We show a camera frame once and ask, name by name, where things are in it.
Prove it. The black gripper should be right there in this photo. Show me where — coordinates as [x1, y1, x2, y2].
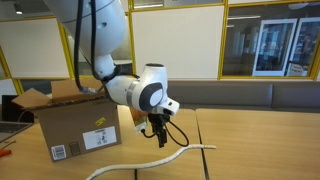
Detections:
[148, 113, 170, 149]

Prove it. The white rope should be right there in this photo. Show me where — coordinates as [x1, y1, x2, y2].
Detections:
[85, 144, 218, 180]

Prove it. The brown cardboard box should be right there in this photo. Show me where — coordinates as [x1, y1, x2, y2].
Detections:
[12, 78, 123, 163]

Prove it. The grey bench sofa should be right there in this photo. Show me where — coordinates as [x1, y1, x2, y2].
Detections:
[19, 79, 320, 114]

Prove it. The grey laptop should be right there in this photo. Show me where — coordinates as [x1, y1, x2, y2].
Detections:
[0, 94, 35, 143]

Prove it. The white framed display panel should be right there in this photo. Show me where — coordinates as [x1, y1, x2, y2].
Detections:
[286, 17, 320, 78]

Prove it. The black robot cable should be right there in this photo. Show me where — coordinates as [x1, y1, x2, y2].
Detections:
[73, 0, 190, 148]

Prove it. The white laptop cable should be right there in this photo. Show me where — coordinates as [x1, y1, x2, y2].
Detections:
[18, 109, 34, 125]

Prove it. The orange handled tool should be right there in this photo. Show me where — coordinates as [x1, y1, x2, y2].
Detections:
[0, 148, 13, 158]

